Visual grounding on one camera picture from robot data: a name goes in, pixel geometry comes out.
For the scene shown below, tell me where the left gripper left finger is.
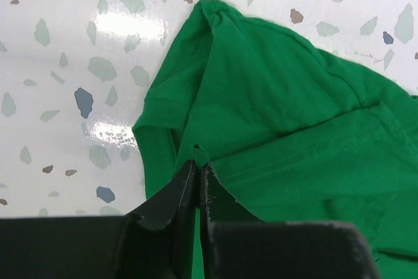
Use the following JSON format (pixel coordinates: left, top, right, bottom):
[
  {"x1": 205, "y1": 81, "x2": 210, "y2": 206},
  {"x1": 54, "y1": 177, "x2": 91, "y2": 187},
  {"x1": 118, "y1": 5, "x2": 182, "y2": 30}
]
[{"x1": 1, "y1": 161, "x2": 197, "y2": 278}]

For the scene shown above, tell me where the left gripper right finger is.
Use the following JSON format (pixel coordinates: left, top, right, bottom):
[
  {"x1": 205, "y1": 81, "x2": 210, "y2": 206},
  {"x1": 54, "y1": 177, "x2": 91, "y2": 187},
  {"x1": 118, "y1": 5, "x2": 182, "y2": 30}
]
[{"x1": 200, "y1": 164, "x2": 380, "y2": 278}]

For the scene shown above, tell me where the green t shirt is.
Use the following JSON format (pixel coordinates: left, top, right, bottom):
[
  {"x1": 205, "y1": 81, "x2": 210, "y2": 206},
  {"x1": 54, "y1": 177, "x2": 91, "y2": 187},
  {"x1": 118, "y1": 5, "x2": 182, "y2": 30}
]
[{"x1": 133, "y1": 0, "x2": 417, "y2": 278}]

